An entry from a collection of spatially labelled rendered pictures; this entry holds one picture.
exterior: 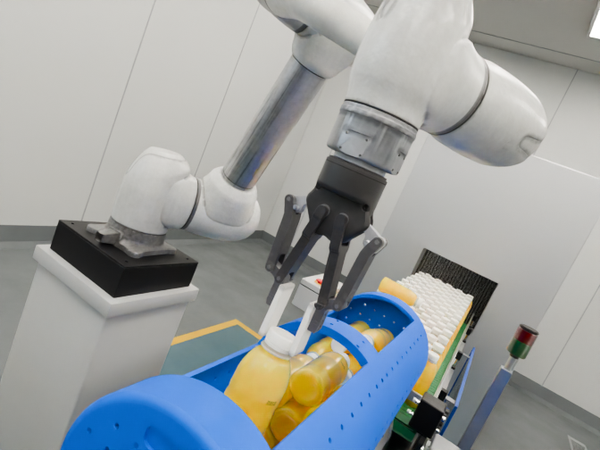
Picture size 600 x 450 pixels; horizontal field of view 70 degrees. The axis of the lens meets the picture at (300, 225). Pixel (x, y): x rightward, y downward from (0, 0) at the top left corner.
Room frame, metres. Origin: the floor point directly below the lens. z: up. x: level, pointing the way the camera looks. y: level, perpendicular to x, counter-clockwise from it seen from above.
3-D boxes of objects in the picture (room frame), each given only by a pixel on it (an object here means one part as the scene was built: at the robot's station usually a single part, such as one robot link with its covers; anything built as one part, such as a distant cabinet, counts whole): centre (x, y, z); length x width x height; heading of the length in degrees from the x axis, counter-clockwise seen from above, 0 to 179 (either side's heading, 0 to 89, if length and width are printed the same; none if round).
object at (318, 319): (0.49, -0.07, 1.34); 0.03 x 0.01 x 0.05; 66
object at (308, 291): (1.51, -0.17, 1.05); 0.20 x 0.10 x 0.10; 156
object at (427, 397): (1.16, -0.55, 0.95); 0.10 x 0.07 x 0.10; 66
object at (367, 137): (0.50, -0.03, 1.55); 0.09 x 0.09 x 0.06
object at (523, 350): (1.40, -0.83, 1.18); 0.06 x 0.06 x 0.05
